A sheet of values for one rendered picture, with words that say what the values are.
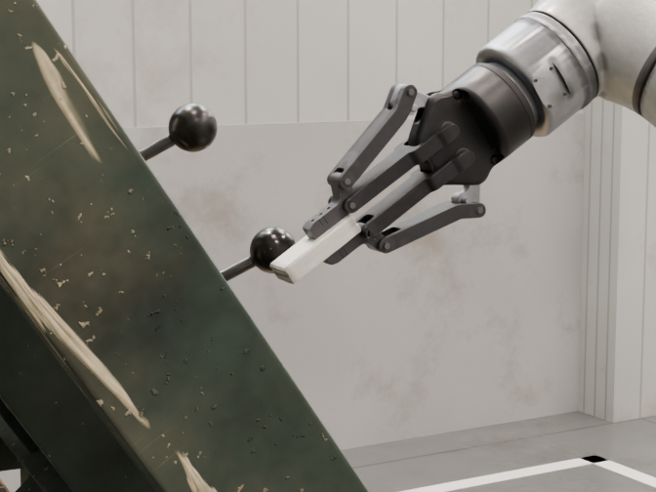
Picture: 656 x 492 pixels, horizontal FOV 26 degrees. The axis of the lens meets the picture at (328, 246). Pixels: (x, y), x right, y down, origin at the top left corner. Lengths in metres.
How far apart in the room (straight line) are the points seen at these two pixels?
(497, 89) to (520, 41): 0.05
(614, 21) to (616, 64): 0.03
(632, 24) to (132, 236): 0.47
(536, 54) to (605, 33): 0.06
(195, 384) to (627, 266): 5.25
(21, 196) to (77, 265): 0.05
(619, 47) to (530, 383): 5.06
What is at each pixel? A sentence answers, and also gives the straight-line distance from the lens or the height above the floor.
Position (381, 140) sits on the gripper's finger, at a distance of 1.10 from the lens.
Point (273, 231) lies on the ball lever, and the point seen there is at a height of 1.45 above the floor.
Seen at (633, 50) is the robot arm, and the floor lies 1.59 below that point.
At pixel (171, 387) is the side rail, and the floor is 1.39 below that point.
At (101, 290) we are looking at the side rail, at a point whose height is 1.45.
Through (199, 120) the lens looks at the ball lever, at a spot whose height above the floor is 1.54.
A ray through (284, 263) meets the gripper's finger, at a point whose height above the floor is 1.43.
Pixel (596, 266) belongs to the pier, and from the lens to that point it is 6.16.
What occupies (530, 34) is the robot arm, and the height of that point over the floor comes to 1.60.
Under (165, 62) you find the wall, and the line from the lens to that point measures 5.14.
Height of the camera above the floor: 1.60
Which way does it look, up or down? 8 degrees down
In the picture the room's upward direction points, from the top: straight up
